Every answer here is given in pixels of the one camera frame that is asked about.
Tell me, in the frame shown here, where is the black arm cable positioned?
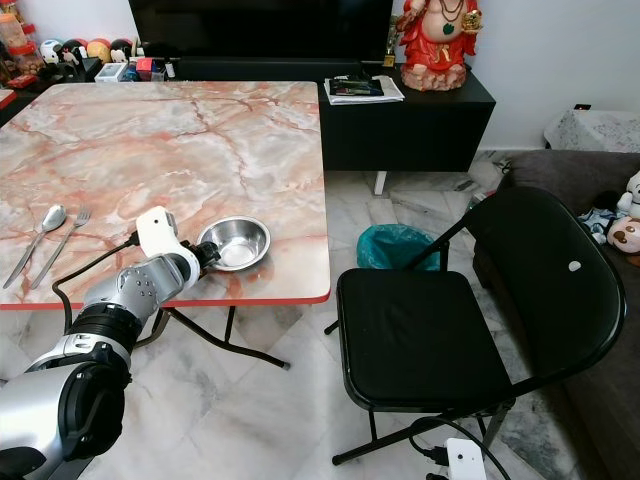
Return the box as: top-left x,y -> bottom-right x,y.
408,416 -> 513,480
54,232 -> 142,333

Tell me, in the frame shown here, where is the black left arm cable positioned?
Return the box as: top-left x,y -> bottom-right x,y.
54,232 -> 142,333

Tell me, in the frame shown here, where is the stainless steel bowl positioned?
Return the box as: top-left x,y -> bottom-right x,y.
198,215 -> 272,272

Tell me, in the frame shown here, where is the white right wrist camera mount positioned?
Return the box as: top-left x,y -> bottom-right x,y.
444,437 -> 490,480

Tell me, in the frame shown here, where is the small white box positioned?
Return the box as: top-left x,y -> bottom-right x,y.
94,62 -> 129,84

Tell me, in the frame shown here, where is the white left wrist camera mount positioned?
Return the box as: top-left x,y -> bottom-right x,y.
136,205 -> 197,263

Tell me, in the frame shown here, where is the clear candy jar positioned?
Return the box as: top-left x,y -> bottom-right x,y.
0,0 -> 33,81

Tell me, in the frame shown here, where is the red buddha statue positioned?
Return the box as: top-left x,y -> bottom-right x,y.
394,0 -> 484,93

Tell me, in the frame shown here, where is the black folding chair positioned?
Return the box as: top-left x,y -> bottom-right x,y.
324,185 -> 628,467

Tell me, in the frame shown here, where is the steel spoon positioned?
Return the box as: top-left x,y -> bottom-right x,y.
3,205 -> 68,291

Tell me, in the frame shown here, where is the white plush toy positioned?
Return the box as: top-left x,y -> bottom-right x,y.
603,170 -> 640,253

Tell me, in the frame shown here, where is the bin with teal bag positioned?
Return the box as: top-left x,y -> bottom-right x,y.
356,224 -> 442,272

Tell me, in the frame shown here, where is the steel fork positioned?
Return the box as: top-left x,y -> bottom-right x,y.
30,207 -> 93,291

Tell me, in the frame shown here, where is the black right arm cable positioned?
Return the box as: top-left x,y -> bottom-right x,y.
408,416 -> 513,480

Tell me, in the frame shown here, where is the black tv cabinet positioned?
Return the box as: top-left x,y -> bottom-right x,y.
168,58 -> 497,196

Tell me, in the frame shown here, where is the stack of papers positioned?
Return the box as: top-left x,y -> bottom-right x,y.
322,74 -> 407,106

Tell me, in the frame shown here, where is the white lace covered box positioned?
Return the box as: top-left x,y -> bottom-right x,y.
544,107 -> 640,154

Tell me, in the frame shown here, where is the marble top folding table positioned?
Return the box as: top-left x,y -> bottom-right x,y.
0,81 -> 334,370

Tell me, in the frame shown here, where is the black flat television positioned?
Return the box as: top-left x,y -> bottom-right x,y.
127,0 -> 395,63

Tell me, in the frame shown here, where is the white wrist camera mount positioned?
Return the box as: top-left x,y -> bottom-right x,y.
444,437 -> 490,480
136,205 -> 197,263

